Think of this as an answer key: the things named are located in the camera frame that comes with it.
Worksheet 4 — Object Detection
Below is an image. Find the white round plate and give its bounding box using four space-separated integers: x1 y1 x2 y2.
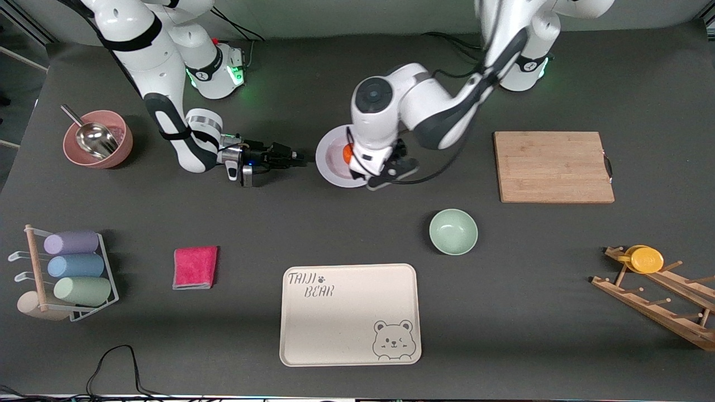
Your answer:
315 124 370 189

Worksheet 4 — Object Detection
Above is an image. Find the pale green bowl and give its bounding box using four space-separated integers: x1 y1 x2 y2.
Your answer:
429 208 479 256

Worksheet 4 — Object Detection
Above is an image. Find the pink bowl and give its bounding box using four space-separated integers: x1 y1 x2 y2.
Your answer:
63 109 134 170

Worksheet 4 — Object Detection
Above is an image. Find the pink folded cloth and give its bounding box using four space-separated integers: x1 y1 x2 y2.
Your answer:
172 246 219 290

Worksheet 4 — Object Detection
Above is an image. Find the metal scoop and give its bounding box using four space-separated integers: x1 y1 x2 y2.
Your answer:
60 104 120 159

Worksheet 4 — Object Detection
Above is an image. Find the wooden cutting board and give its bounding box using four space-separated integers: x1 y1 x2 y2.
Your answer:
493 131 616 204

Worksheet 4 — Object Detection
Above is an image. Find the beige bear print tray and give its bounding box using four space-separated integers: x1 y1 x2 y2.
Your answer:
279 264 422 367

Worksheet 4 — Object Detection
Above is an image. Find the purple cup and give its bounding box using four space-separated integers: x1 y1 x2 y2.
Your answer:
44 229 101 256

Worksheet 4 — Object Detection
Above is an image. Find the blue cup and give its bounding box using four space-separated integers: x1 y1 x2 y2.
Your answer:
47 253 106 279

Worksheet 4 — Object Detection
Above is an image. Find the green cup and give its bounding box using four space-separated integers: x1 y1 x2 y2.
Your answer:
53 276 113 307

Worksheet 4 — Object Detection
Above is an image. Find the beige cup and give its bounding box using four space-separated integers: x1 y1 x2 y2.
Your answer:
16 290 72 322

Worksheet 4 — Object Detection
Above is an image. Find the yellow mug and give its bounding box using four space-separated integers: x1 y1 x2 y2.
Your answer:
617 245 665 275

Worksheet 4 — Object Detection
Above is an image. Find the wooden peg mug rack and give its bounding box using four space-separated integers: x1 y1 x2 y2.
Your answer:
591 246 715 352

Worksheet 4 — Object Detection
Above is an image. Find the black left arm base cable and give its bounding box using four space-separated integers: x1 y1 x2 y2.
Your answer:
421 31 488 63

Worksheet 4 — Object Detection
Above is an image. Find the black arm base cable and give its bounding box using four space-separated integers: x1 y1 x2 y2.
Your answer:
421 31 488 63
211 8 266 70

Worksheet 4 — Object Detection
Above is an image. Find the black right arm base cable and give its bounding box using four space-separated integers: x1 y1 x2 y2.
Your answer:
211 8 266 70

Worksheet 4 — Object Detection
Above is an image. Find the white wire cup rack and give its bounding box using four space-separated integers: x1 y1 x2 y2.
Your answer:
8 224 120 323

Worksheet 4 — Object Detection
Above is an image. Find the black looped table cable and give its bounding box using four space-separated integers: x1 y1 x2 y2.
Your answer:
85 344 168 400

